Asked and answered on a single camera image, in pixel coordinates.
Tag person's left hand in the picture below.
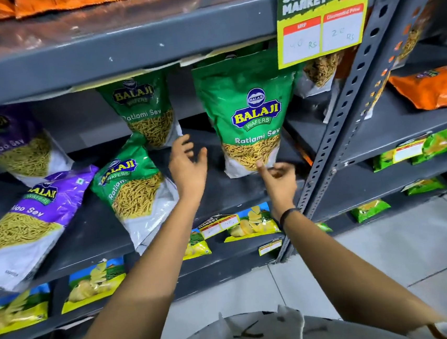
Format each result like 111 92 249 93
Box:
166 133 213 205

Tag person's right hand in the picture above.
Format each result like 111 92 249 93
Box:
256 157 300 216

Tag large green snack packet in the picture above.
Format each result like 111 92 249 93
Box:
191 47 308 182

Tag person's right forearm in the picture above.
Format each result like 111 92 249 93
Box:
272 194 447 339

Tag person's left forearm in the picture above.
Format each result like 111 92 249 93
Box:
48 196 218 339

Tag black wristband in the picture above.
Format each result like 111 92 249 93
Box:
277 207 302 230

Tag yellow shelf price tag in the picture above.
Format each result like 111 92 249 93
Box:
196 212 242 240
257 238 284 257
391 137 430 164

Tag clear window snack packet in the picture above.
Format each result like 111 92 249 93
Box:
291 51 348 99

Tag grey metal shelf rack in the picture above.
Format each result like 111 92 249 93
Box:
0 0 447 339
270 0 447 250

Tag white patterned shirt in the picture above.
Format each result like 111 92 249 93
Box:
143 289 447 339

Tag green and yellow price sign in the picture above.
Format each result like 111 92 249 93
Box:
272 0 383 70

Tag row of small green packets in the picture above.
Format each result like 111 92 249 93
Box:
369 123 447 173

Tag purple snack packet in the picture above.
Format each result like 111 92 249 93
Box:
0 99 76 190
0 165 110 294

